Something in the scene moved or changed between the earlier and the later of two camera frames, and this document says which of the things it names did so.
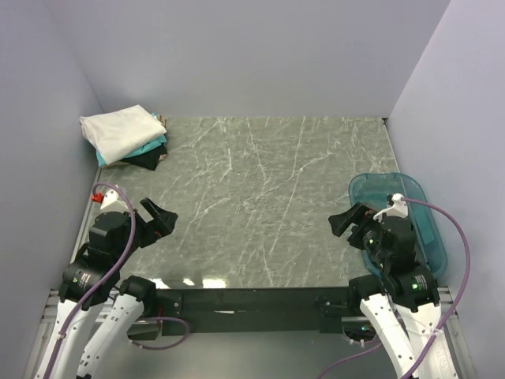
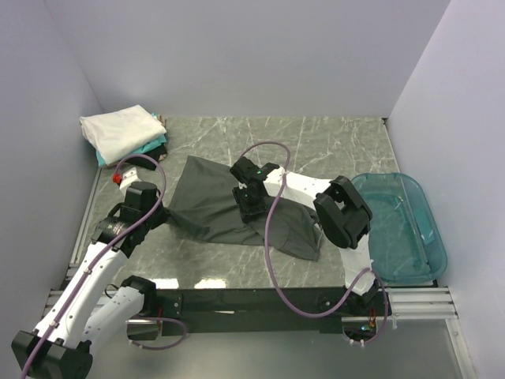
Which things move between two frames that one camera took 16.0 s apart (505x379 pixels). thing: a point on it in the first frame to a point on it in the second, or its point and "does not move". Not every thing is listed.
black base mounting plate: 211,310 does not move
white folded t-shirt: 116,134 does not move
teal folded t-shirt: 102,162 does not move
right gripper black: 339,222 to 246,210
